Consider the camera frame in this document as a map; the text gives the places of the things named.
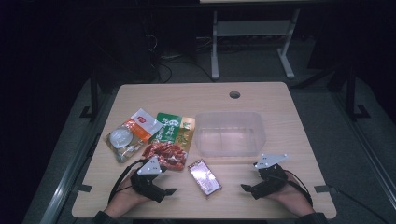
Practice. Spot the small snack packet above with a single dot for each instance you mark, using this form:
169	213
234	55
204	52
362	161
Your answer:
205	179

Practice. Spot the orange and white packet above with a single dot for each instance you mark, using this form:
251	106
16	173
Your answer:
134	133

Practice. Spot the person's left hand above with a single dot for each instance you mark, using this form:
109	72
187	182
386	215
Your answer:
124	199

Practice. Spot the aluminium frame rail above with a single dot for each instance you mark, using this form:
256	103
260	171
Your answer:
67	183
367	149

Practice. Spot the person's right hand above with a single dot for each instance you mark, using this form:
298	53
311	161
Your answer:
289	199

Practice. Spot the grey table edge bracket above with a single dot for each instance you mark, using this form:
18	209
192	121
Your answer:
323	188
82	188

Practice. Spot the green snack packet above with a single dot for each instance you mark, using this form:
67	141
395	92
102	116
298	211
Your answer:
169	137

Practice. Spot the white metal desk frame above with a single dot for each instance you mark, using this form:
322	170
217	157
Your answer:
252	28

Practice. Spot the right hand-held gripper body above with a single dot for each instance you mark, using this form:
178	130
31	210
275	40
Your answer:
271	180

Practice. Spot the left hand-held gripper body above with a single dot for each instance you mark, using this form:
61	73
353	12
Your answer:
149	168

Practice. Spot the black metal stand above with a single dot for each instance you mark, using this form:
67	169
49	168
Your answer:
94	96
351	93

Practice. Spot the clear plastic container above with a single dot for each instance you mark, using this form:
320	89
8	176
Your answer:
230	133

